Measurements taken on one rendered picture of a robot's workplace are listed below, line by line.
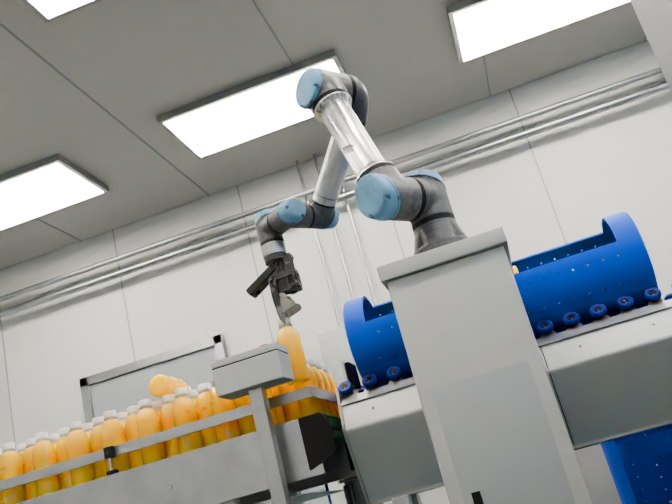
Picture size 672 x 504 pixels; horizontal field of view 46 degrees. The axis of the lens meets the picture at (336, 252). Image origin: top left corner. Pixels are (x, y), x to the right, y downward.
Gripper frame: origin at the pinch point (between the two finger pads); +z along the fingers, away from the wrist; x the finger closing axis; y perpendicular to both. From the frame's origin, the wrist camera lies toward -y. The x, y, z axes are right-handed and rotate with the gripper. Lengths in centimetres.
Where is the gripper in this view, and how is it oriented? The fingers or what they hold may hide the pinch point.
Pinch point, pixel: (284, 321)
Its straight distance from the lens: 240.3
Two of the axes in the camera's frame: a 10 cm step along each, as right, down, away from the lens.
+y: 9.3, -3.2, -1.9
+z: 2.5, 9.1, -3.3
